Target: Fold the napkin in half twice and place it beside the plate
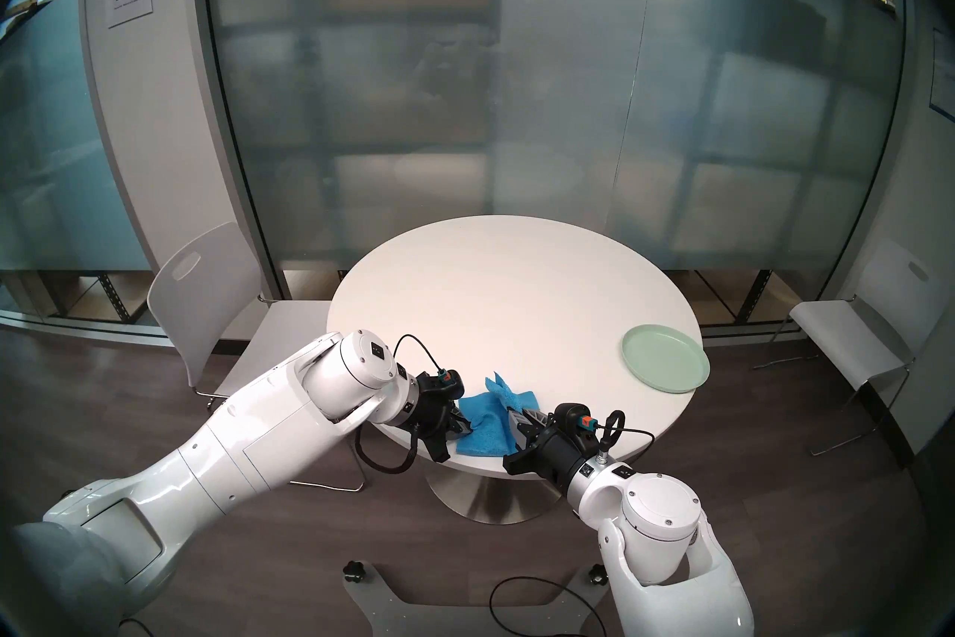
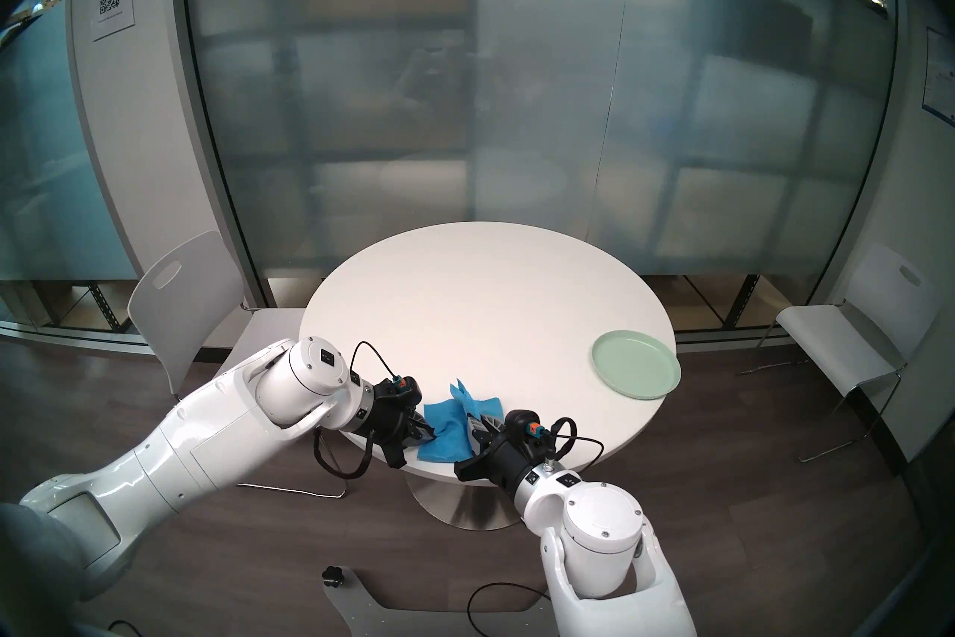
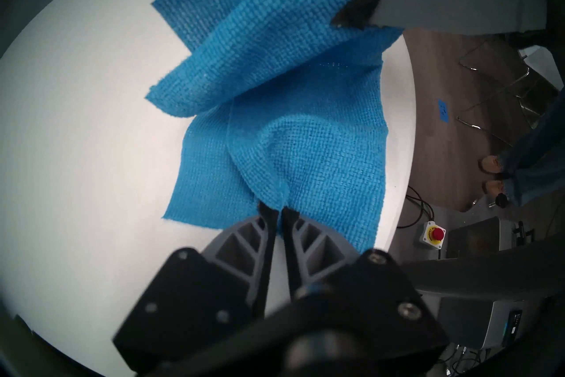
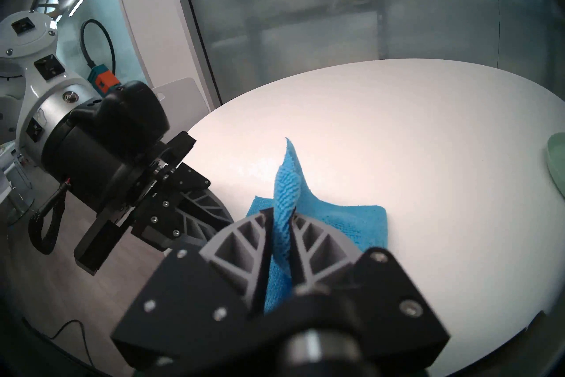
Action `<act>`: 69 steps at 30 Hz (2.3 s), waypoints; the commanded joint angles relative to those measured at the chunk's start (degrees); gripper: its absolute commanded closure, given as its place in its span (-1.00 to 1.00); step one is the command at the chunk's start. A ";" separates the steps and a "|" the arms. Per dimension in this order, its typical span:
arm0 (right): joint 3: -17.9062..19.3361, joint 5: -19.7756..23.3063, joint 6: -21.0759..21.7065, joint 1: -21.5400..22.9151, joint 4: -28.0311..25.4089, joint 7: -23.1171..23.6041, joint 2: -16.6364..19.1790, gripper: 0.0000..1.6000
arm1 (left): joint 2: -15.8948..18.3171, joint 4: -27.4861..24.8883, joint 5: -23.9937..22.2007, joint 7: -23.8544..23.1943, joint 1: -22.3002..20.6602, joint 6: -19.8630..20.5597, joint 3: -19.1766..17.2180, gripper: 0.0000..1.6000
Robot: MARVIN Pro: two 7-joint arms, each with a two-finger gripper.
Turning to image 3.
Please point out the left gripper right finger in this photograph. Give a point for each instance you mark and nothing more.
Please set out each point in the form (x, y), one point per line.
(353, 292)

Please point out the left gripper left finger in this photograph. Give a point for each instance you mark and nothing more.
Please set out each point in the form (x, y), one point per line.
(212, 292)

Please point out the blue microfiber napkin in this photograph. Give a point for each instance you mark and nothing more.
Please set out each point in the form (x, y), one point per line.
(287, 124)

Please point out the red emergency stop button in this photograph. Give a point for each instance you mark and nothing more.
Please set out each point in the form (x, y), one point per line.
(433, 234)

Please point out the white chair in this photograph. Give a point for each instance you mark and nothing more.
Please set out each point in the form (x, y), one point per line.
(507, 84)

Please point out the blue floor tape mark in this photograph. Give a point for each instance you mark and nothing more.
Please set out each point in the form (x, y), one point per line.
(443, 110)

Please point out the black star knob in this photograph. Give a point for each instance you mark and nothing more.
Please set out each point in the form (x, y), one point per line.
(501, 200)

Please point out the person in blue jeans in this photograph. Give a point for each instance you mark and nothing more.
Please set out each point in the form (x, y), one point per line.
(529, 159)

